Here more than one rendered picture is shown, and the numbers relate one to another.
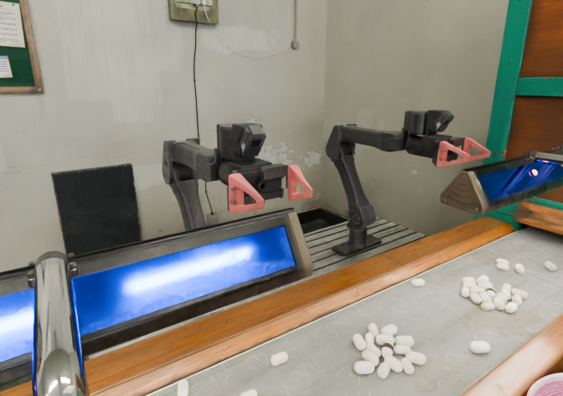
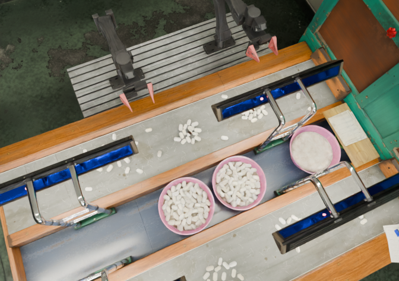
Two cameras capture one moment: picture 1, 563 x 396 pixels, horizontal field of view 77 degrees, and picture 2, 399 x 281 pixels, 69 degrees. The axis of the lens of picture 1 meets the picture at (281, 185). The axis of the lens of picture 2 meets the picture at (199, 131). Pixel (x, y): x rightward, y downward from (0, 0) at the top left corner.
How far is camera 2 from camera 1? 0.97 m
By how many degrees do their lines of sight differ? 54
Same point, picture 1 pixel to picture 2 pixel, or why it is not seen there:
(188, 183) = not seen: hidden behind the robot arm
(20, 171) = not seen: outside the picture
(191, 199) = not seen: hidden behind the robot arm
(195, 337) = (118, 116)
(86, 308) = (80, 169)
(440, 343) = (212, 132)
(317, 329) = (168, 116)
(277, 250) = (126, 151)
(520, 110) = not seen: outside the picture
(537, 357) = (239, 147)
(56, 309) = (76, 185)
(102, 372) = (86, 127)
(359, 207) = (220, 32)
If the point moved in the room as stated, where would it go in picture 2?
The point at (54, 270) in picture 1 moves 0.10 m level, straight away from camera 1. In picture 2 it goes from (72, 170) to (64, 147)
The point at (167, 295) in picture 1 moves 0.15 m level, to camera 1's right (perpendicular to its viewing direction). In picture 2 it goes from (97, 164) to (136, 171)
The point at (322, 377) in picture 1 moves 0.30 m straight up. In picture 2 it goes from (162, 139) to (157, 117)
